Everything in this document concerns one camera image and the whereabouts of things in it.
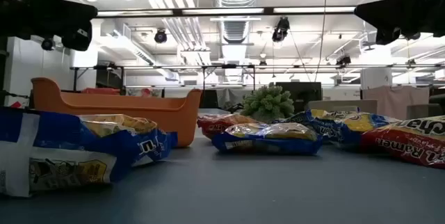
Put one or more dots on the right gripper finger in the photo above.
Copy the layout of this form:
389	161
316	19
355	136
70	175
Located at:
389	12
386	35

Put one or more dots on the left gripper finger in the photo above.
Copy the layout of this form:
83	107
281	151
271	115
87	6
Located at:
66	12
78	38

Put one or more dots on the dark red Maruchan ramen packet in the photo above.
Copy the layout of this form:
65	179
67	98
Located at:
410	144
213	126

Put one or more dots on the black ceiling spotlight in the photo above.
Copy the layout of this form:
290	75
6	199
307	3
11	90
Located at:
160	37
281	29
47	44
344	60

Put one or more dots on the white cabinet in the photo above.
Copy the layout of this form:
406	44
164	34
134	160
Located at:
375	78

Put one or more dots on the red background bin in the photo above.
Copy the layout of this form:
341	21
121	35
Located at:
101	91

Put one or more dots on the beige hanging cloth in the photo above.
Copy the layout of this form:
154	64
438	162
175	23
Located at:
394	102

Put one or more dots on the grey box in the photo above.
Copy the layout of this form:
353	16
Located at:
422	111

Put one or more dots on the orange plastic bin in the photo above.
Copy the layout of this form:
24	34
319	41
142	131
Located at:
139	112

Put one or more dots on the black background monitor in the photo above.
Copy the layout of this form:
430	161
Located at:
306	93

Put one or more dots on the green succulent in pot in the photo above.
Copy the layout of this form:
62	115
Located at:
267	102

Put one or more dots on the clear plastic bin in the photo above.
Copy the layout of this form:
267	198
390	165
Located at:
213	111

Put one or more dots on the black vertical post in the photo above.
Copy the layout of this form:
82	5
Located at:
2	71

